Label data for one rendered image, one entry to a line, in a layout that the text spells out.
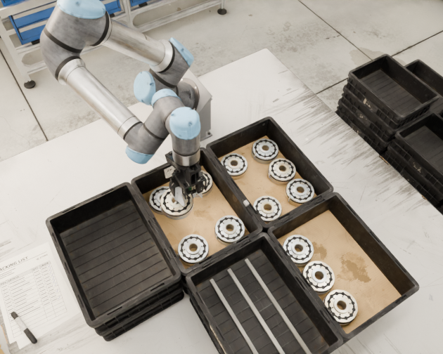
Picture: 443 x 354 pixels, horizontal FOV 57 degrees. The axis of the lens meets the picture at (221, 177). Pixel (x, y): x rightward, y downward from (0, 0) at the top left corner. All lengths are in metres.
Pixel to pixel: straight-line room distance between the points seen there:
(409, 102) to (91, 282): 1.89
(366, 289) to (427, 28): 2.91
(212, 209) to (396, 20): 2.88
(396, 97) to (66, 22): 1.82
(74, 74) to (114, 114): 0.17
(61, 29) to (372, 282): 1.22
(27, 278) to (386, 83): 2.06
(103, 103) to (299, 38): 2.53
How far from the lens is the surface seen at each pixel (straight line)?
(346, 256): 1.46
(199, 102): 1.67
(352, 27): 3.76
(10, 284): 1.65
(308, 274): 1.37
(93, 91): 1.23
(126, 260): 1.42
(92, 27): 1.28
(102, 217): 1.51
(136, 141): 1.15
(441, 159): 2.47
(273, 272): 1.39
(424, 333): 1.62
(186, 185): 1.16
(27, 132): 3.00
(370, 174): 1.83
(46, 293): 1.59
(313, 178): 1.51
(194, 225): 1.44
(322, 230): 1.48
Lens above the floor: 2.12
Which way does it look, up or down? 57 degrees down
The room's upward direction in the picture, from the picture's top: 2 degrees clockwise
